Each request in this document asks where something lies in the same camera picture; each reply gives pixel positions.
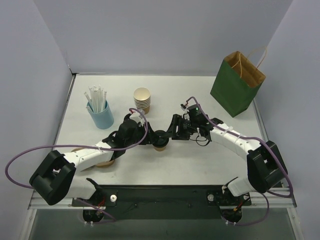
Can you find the black cup lid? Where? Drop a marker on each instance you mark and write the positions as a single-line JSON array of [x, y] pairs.
[[161, 139]]

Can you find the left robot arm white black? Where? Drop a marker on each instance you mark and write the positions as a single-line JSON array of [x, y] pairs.
[[56, 176]]

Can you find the stack of paper cups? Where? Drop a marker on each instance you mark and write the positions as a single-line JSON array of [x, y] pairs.
[[142, 99]]

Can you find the green paper bag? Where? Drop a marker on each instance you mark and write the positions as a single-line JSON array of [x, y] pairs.
[[237, 83]]

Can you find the brown cardboard cup carrier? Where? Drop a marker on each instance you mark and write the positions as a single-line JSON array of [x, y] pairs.
[[105, 163]]

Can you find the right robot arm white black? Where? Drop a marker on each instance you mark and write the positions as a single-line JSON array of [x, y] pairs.
[[265, 166]]

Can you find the white wrapped straws bundle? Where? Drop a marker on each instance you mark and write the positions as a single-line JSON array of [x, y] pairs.
[[96, 99]]

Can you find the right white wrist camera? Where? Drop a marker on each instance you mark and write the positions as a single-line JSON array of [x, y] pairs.
[[185, 107]]

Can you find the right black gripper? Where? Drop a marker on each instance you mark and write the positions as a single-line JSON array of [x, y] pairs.
[[176, 127]]

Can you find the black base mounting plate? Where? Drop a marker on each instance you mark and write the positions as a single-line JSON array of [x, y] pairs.
[[162, 202]]

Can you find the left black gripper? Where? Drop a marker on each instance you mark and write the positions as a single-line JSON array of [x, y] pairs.
[[146, 135]]

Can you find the brown paper coffee cup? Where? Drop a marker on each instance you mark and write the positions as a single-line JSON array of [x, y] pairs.
[[159, 148]]

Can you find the blue straw holder cup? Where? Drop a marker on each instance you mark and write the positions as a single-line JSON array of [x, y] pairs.
[[104, 119]]

